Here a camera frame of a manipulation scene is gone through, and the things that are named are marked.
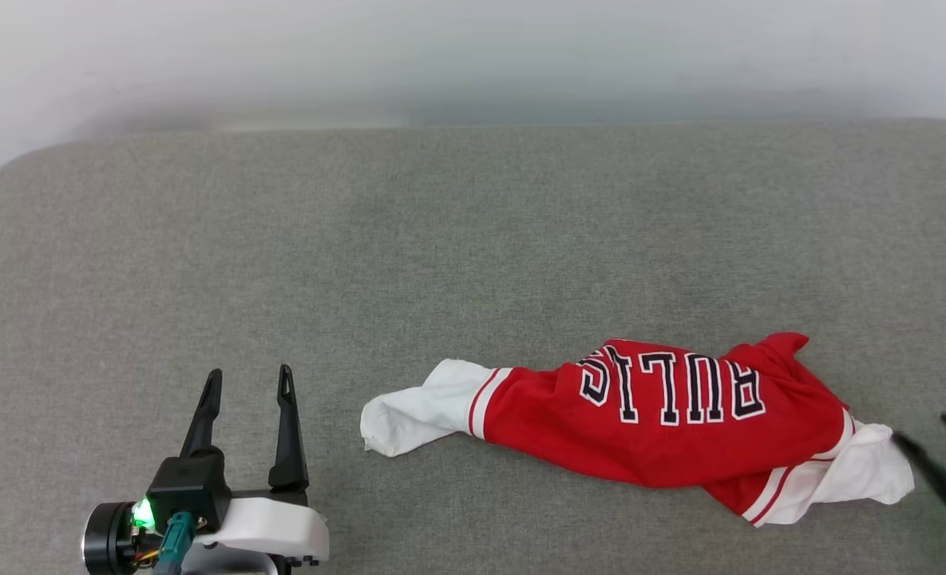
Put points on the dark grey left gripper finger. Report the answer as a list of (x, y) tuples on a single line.
[(203, 415), (288, 447)]

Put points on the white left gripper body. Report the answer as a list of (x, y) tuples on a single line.
[(273, 527)]

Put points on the red and white Bulls jersey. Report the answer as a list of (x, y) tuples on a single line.
[(640, 447)]

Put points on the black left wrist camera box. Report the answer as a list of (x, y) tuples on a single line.
[(193, 483)]

